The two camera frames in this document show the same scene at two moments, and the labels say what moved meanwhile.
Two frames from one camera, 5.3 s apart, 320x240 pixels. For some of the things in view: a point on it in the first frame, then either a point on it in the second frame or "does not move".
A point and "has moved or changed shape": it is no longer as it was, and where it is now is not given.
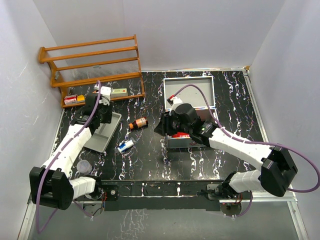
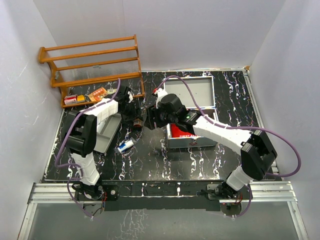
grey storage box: (194, 96) does not move
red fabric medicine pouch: (181, 134) does not move
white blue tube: (124, 145) does not move
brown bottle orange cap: (141, 122) has moved or changed shape
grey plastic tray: (101, 138) does not move
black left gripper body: (104, 113) to (131, 112)
